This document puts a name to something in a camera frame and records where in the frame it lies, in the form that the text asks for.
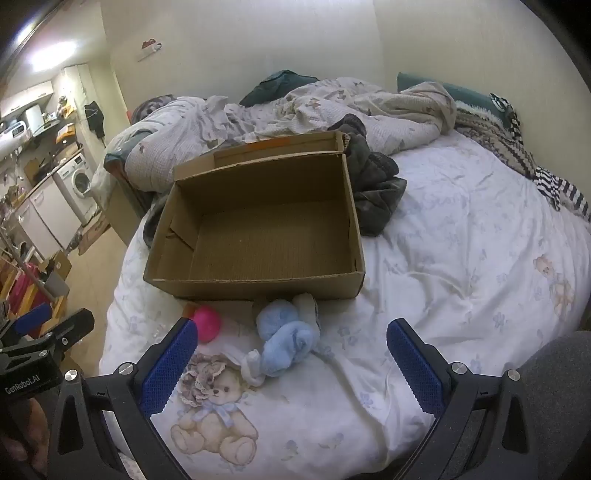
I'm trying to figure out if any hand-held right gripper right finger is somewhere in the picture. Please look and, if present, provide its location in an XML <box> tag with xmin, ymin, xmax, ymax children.
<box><xmin>387</xmin><ymin>318</ymin><xmax>548</xmax><ymax>480</ymax></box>

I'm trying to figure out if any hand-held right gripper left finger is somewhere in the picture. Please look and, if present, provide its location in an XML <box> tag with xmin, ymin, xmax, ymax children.
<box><xmin>47</xmin><ymin>318</ymin><xmax>199</xmax><ymax>480</ymax></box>

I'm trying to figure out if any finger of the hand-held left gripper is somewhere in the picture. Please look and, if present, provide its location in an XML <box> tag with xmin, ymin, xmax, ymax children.
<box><xmin>39</xmin><ymin>308</ymin><xmax>96</xmax><ymax>352</ymax></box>
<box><xmin>9</xmin><ymin>302</ymin><xmax>53</xmax><ymax>335</ymax></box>

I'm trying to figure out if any pink ball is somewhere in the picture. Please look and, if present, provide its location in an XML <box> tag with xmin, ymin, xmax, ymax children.
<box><xmin>192</xmin><ymin>306</ymin><xmax>222</xmax><ymax>343</ymax></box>

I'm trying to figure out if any white fluffy sock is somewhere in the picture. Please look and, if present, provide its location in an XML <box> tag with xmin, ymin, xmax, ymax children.
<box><xmin>239</xmin><ymin>348</ymin><xmax>269</xmax><ymax>387</ymax></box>

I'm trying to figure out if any brown cardboard box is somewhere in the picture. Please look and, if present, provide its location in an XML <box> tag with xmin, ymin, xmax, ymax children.
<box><xmin>143</xmin><ymin>130</ymin><xmax>366</xmax><ymax>302</ymax></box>

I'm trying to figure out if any person's left hand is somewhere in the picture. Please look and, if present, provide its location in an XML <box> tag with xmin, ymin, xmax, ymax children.
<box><xmin>0</xmin><ymin>398</ymin><xmax>52</xmax><ymax>462</ymax></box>

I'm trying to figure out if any pink suitcase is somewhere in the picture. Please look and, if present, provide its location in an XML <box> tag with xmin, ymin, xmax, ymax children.
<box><xmin>7</xmin><ymin>262</ymin><xmax>44</xmax><ymax>317</ymax></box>

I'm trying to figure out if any small cardboard box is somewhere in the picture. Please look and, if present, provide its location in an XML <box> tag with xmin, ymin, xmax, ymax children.
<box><xmin>45</xmin><ymin>251</ymin><xmax>73</xmax><ymax>297</ymax></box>

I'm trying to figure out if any white cabinet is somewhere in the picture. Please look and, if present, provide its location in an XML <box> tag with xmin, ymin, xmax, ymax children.
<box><xmin>17</xmin><ymin>182</ymin><xmax>77</xmax><ymax>260</ymax></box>

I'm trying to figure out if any white washing machine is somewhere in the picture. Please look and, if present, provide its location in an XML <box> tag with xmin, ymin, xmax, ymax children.
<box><xmin>54</xmin><ymin>154</ymin><xmax>101</xmax><ymax>223</ymax></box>

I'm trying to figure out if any dark green jacket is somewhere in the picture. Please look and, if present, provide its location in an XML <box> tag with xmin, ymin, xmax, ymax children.
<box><xmin>330</xmin><ymin>113</ymin><xmax>408</xmax><ymax>237</ymax></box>

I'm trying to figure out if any white kitchen appliance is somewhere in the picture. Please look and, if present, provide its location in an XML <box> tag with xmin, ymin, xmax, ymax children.
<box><xmin>0</xmin><ymin>119</ymin><xmax>32</xmax><ymax>141</ymax></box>

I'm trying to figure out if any black hanging cloth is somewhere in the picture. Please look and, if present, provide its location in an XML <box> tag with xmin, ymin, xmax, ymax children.
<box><xmin>84</xmin><ymin>100</ymin><xmax>107</xmax><ymax>138</ymax></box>

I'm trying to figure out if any grey patterned pillow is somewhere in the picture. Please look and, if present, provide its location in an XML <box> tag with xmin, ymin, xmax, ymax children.
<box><xmin>130</xmin><ymin>95</ymin><xmax>177</xmax><ymax>124</ymax></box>

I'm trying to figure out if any striped knit blanket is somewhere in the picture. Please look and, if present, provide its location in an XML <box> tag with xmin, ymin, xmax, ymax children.
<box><xmin>452</xmin><ymin>99</ymin><xmax>591</xmax><ymax>214</ymax></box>

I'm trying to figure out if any teal pillow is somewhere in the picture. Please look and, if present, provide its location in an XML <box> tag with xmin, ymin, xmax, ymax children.
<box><xmin>397</xmin><ymin>71</ymin><xmax>511</xmax><ymax>121</ymax></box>

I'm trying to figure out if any floral print quilt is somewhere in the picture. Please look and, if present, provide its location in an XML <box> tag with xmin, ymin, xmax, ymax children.
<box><xmin>91</xmin><ymin>78</ymin><xmax>458</xmax><ymax>195</ymax></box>

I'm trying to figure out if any dark teal cloth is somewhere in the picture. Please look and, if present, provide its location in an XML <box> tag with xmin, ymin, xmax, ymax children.
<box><xmin>239</xmin><ymin>70</ymin><xmax>320</xmax><ymax>107</ymax></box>

